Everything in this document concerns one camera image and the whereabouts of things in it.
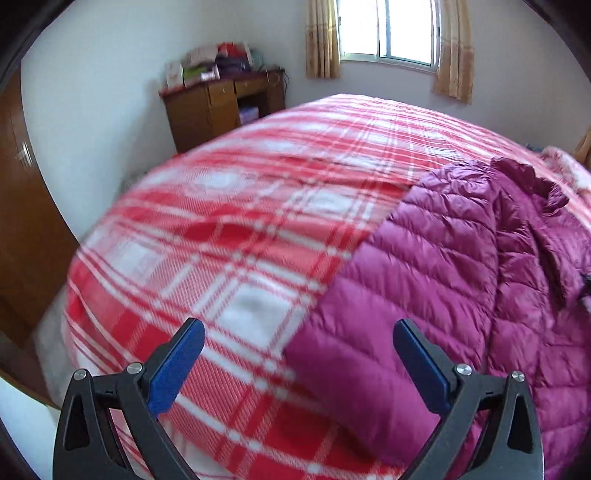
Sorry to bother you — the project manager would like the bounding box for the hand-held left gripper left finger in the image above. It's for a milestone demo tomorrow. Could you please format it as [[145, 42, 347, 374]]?
[[53, 318, 206, 480]]

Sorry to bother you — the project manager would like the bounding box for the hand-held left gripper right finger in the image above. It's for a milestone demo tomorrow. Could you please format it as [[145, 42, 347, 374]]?
[[392, 318, 546, 480]]

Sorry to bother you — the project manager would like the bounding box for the purple quilted down jacket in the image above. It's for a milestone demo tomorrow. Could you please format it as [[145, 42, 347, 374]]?
[[283, 157, 591, 480]]

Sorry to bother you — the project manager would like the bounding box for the red plaid blanket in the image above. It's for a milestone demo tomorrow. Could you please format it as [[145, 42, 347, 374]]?
[[60, 93, 591, 480]]

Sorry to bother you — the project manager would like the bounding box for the brown wooden wardrobe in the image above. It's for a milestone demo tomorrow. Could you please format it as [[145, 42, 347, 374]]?
[[0, 69, 81, 407]]

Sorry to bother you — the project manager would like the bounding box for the pink floral quilt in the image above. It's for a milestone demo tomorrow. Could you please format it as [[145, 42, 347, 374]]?
[[538, 145, 591, 195]]

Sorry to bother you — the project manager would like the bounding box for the wooden desk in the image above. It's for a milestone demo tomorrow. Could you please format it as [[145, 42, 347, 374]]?
[[158, 69, 287, 154]]

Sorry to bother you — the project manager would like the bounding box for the green and pink box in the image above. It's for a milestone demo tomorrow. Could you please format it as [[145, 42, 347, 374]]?
[[184, 65, 220, 87]]

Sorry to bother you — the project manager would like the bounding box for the purple bag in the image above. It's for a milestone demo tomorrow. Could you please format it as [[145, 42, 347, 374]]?
[[217, 56, 252, 73]]

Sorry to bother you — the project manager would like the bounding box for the beige patterned curtain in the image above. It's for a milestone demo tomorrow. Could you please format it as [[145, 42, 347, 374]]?
[[305, 0, 342, 79], [431, 0, 476, 104]]

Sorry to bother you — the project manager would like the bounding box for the small window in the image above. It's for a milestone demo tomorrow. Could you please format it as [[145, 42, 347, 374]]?
[[336, 0, 441, 70]]

